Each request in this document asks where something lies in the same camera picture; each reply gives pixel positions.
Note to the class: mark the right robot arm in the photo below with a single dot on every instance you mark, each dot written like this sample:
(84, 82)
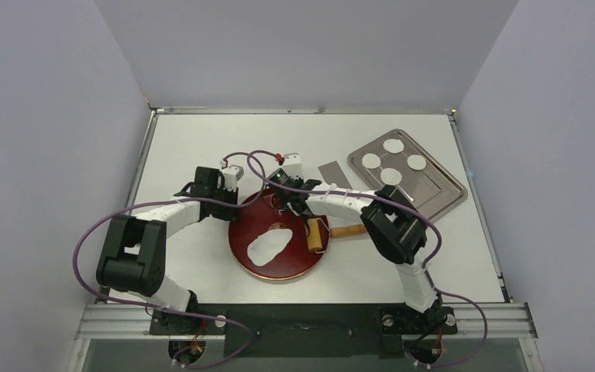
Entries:
(396, 229)

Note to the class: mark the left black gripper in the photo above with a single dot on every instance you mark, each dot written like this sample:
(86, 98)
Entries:
(232, 195)

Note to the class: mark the rectangular steel tray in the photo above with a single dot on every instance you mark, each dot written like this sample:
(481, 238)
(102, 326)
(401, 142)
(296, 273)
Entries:
(433, 191)

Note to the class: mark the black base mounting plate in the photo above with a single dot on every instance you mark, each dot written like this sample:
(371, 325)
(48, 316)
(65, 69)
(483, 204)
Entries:
(294, 331)

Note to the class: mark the white dumpling wrapper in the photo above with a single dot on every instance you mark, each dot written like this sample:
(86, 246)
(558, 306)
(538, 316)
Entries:
(371, 161)
(391, 176)
(417, 162)
(393, 146)

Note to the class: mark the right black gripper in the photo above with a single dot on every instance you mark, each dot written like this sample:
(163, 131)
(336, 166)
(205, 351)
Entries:
(287, 190)

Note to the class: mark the white dough piece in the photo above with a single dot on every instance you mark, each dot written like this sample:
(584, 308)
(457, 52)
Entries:
(268, 245)

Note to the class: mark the wooden dough roller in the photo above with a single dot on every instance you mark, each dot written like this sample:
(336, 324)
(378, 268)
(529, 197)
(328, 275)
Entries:
(315, 238)

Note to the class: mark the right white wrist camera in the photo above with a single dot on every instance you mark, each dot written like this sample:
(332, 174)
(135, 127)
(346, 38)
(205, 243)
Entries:
(292, 165)

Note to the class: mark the round red lacquer tray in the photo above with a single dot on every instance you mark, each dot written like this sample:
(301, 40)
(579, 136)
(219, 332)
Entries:
(265, 214)

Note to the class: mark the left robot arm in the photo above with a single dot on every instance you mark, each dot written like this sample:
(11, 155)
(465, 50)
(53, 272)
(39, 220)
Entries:
(133, 257)

